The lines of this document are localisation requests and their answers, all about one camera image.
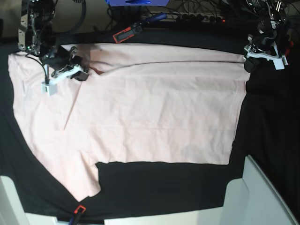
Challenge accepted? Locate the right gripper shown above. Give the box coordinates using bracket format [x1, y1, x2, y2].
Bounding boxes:
[39, 45, 89, 84]

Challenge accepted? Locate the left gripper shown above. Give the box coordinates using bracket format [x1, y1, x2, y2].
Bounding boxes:
[244, 35, 287, 73]

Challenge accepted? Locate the pink T-shirt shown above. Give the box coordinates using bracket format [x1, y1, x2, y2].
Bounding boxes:
[8, 44, 250, 201]

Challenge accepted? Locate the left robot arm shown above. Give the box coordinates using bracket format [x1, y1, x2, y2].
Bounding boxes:
[244, 0, 289, 73]

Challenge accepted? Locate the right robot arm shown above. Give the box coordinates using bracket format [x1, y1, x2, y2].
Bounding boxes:
[18, 0, 89, 85]

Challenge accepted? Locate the red clamp right edge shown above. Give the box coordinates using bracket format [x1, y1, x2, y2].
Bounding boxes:
[285, 41, 294, 57]

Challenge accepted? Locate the red clamp edge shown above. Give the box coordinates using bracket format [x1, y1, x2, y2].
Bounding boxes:
[285, 41, 294, 57]
[68, 205, 86, 225]

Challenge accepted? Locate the black power strip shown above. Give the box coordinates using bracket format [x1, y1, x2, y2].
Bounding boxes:
[175, 14, 226, 24]

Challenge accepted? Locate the blue plastic box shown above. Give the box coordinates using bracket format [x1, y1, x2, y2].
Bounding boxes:
[105, 0, 169, 6]

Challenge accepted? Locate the red clamp front edge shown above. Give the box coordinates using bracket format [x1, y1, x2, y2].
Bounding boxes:
[68, 205, 86, 225]

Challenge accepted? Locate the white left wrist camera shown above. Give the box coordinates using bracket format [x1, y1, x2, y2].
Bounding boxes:
[273, 56, 288, 70]

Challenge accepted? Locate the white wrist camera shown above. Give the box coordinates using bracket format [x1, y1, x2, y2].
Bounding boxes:
[41, 82, 58, 96]
[273, 56, 288, 70]

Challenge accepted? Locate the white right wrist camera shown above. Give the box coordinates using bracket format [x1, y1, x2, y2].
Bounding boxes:
[41, 82, 58, 96]

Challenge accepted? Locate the red black clamp, blue handle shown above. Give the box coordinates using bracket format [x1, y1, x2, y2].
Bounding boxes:
[112, 13, 167, 44]

